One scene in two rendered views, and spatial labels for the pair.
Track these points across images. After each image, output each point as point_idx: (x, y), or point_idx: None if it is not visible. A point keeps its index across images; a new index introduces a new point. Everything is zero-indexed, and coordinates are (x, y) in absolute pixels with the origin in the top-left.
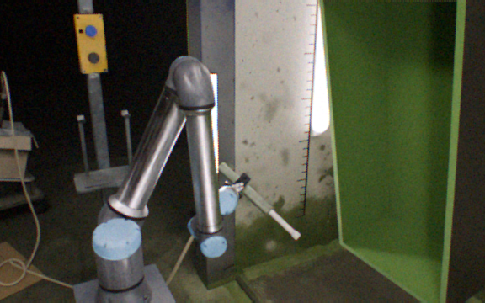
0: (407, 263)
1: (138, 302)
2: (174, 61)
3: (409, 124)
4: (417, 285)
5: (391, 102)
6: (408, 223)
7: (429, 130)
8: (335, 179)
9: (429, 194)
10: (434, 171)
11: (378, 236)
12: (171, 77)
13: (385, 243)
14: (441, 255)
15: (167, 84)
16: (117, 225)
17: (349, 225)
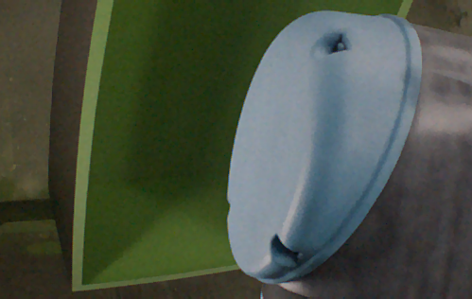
0: (171, 237)
1: None
2: (406, 104)
3: (114, 9)
4: (219, 254)
5: None
6: (91, 179)
7: (159, 8)
8: (78, 188)
9: (139, 114)
10: (156, 73)
11: (89, 232)
12: None
13: (111, 235)
14: (175, 192)
15: None
16: None
17: (66, 250)
